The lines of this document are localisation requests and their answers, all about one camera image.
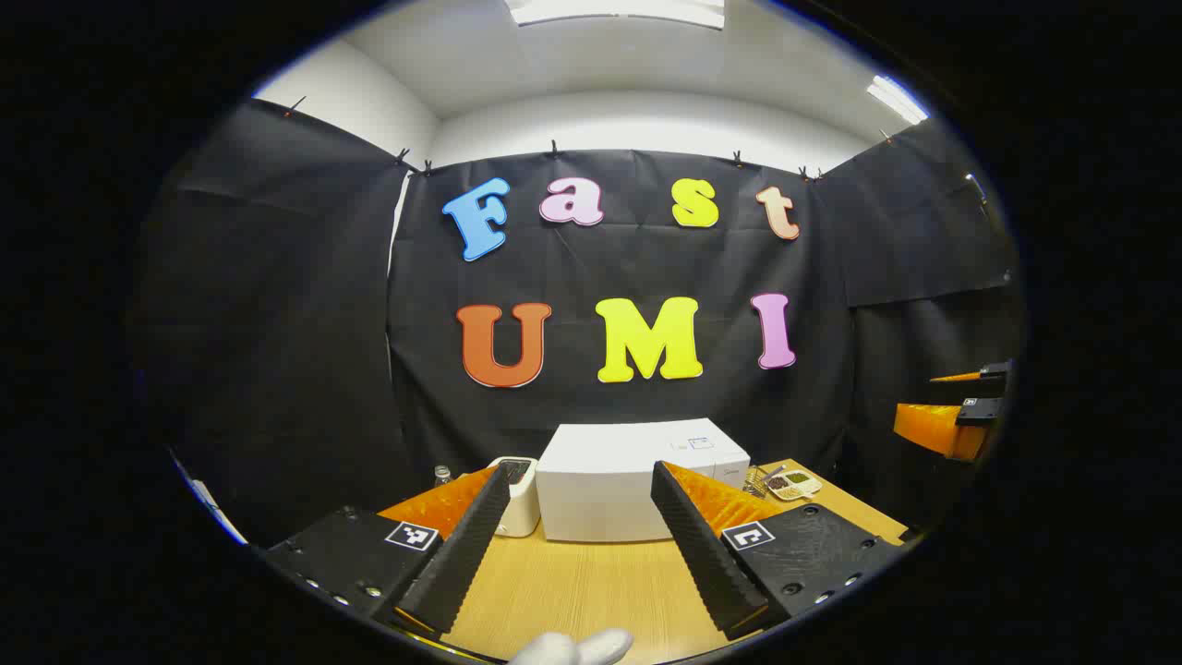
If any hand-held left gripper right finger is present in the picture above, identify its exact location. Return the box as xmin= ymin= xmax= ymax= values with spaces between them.
xmin=650 ymin=460 xmax=906 ymax=641

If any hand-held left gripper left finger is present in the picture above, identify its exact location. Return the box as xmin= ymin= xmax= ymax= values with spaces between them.
xmin=263 ymin=462 xmax=512 ymax=638

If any white microwave oven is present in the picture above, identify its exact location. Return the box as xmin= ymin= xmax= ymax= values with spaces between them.
xmin=536 ymin=417 xmax=752 ymax=543

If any white toaster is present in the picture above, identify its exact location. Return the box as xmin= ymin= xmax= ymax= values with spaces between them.
xmin=487 ymin=456 xmax=541 ymax=538

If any white divided condiment tray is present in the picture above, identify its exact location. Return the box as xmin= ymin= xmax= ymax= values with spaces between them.
xmin=766 ymin=468 xmax=823 ymax=502

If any black backdrop cloth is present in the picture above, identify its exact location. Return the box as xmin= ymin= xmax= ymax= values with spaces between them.
xmin=134 ymin=97 xmax=1026 ymax=546

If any large ceiling light panel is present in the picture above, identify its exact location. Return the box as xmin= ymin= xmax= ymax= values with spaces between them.
xmin=503 ymin=0 xmax=728 ymax=30

